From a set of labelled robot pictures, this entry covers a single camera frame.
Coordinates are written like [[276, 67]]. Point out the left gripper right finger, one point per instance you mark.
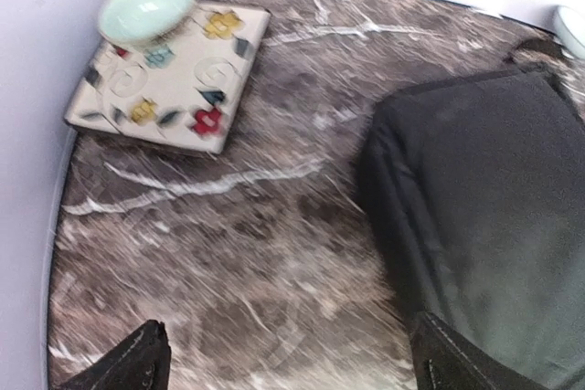
[[444, 359]]

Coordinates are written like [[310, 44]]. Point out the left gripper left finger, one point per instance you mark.
[[140, 361]]

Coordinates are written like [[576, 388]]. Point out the celadon bowl at back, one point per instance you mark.
[[568, 26]]

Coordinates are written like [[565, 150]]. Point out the celadon bowl on tile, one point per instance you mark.
[[136, 23]]

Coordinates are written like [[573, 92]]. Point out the black student bag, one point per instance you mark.
[[474, 188]]

